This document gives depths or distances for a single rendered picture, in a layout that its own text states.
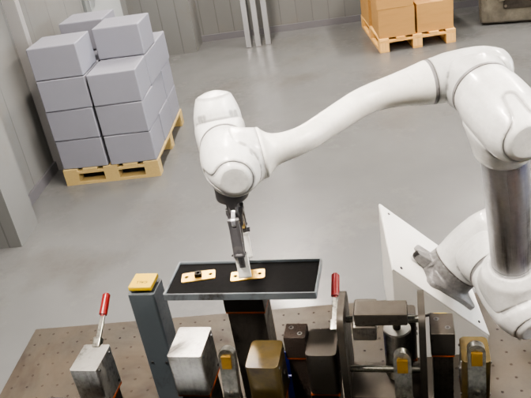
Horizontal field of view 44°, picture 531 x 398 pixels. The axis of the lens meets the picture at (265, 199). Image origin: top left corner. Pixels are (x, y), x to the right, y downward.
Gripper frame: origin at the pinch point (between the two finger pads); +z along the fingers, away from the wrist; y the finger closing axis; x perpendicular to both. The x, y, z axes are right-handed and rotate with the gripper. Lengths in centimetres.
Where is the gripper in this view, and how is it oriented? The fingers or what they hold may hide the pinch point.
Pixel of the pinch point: (244, 257)
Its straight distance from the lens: 156.7
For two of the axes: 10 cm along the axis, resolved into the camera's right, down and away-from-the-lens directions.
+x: -9.9, 1.2, 0.8
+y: 0.1, -4.8, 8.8
